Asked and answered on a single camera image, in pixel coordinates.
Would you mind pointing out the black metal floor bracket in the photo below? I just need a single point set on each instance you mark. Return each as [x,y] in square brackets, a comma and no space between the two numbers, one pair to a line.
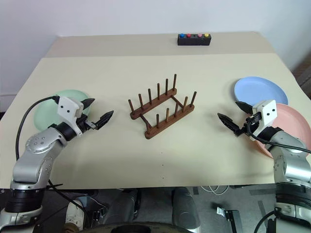
[229,214]

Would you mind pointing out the white shoe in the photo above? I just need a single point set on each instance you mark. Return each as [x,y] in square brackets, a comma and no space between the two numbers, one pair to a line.
[75,213]

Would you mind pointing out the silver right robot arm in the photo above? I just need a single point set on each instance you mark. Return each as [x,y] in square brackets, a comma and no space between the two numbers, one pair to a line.
[291,165]

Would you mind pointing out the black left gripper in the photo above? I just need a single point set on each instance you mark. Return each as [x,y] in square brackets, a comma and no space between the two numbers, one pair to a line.
[83,122]

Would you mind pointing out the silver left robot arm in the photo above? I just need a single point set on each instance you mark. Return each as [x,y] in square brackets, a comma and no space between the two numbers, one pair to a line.
[36,145]

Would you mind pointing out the dark round rim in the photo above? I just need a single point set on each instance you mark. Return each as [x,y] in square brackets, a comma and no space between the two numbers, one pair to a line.
[136,228]

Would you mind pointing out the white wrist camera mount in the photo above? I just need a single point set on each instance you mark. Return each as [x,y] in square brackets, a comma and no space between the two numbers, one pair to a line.
[267,112]
[67,109]

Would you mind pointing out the black floor device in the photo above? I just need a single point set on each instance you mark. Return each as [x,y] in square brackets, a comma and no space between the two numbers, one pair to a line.
[96,206]

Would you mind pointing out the brown trouser leg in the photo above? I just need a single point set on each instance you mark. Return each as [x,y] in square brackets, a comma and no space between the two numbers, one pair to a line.
[71,228]

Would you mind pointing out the green plate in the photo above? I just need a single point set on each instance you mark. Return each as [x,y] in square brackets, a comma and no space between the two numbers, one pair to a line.
[46,114]

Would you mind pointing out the pink plate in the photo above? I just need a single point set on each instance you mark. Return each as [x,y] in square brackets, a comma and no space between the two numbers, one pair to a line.
[291,119]

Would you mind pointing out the blue plate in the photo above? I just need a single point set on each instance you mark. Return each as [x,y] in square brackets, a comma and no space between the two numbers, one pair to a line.
[257,88]

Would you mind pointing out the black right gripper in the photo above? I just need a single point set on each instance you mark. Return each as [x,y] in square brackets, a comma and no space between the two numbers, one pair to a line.
[251,125]

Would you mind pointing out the black button box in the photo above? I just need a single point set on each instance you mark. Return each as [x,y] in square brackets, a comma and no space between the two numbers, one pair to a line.
[194,41]

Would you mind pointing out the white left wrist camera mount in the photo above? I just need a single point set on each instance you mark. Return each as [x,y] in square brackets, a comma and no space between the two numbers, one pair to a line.
[67,109]

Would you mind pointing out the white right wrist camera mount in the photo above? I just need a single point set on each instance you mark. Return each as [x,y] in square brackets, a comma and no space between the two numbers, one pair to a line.
[267,112]

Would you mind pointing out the dark grey rounded cover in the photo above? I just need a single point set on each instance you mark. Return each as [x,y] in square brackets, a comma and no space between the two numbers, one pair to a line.
[124,206]
[184,208]

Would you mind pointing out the brown wooden plate rack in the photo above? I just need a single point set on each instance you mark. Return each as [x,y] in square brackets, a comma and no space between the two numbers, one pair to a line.
[170,121]

